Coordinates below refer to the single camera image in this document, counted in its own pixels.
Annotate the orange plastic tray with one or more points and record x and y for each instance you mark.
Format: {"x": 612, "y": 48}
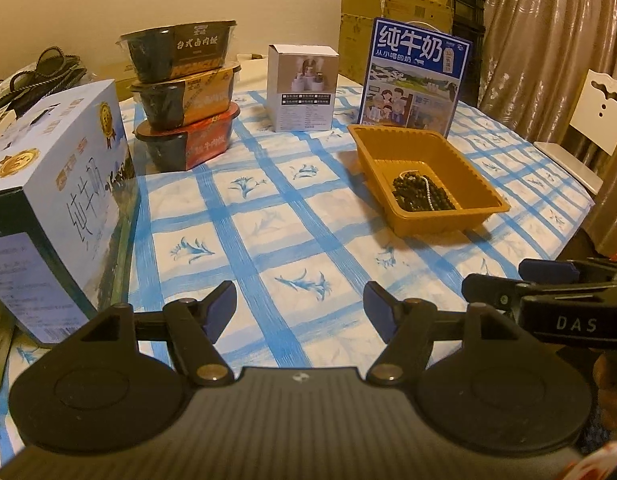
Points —
{"x": 378, "y": 160}

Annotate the small cardboard box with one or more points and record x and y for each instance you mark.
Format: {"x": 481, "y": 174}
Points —
{"x": 418, "y": 15}

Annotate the large cardboard box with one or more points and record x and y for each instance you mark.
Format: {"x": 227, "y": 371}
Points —
{"x": 361, "y": 30}

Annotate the black instant rice bowl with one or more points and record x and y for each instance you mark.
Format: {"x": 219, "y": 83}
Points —
{"x": 183, "y": 50}

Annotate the pale blue milk carton box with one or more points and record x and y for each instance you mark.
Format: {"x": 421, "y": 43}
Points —
{"x": 53, "y": 200}

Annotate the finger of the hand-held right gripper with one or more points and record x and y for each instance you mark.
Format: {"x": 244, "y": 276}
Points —
{"x": 488, "y": 290}
{"x": 545, "y": 270}

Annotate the flat brown cardboard box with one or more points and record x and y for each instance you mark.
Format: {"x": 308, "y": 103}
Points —
{"x": 124, "y": 82}

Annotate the beige shiny curtain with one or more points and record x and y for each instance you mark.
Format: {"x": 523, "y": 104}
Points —
{"x": 548, "y": 35}

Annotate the person's right hand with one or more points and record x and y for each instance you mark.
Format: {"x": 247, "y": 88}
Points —
{"x": 613, "y": 390}

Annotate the small white product box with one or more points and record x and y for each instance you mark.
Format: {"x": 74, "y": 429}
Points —
{"x": 303, "y": 90}

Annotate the red white packet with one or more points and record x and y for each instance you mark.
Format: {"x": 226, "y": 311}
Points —
{"x": 605, "y": 462}

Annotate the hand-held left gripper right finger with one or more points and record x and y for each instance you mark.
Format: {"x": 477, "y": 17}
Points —
{"x": 381, "y": 307}

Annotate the dark blue milk carton box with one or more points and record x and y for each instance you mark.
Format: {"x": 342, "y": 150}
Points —
{"x": 413, "y": 75}

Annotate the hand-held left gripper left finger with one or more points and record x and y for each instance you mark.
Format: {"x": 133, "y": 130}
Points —
{"x": 219, "y": 307}

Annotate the gold label instant rice bowl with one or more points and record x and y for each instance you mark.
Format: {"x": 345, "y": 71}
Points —
{"x": 188, "y": 97}

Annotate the white wooden chair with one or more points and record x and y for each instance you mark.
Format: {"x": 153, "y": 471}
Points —
{"x": 598, "y": 110}

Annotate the red instant rice bowl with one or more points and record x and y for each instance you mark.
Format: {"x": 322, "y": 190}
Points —
{"x": 193, "y": 142}

